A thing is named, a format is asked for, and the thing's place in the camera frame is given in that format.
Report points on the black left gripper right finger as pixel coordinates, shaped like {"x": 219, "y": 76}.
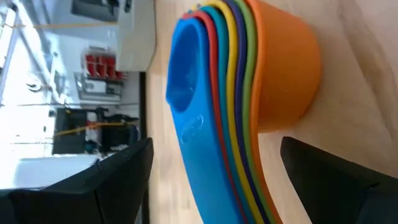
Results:
{"x": 342, "y": 199}

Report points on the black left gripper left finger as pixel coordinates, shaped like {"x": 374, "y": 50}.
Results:
{"x": 93, "y": 202}

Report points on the small blue measuring cup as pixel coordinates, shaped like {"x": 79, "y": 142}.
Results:
{"x": 202, "y": 155}

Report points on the orange measuring cups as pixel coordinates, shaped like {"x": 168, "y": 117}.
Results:
{"x": 289, "y": 62}

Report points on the green measuring cup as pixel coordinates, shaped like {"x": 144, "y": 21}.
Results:
{"x": 250, "y": 62}

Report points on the dark blue measuring cup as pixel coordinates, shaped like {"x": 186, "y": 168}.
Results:
{"x": 240, "y": 62}

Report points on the teal measuring cup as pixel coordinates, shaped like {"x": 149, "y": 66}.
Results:
{"x": 223, "y": 62}

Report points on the red measuring cup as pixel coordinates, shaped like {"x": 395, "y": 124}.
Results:
{"x": 214, "y": 62}

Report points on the black monitor screen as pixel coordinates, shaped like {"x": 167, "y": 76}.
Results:
{"x": 70, "y": 143}

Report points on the red storage bins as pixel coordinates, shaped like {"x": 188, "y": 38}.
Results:
{"x": 99, "y": 67}

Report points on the dark wall screen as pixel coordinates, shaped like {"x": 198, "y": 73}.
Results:
{"x": 93, "y": 9}

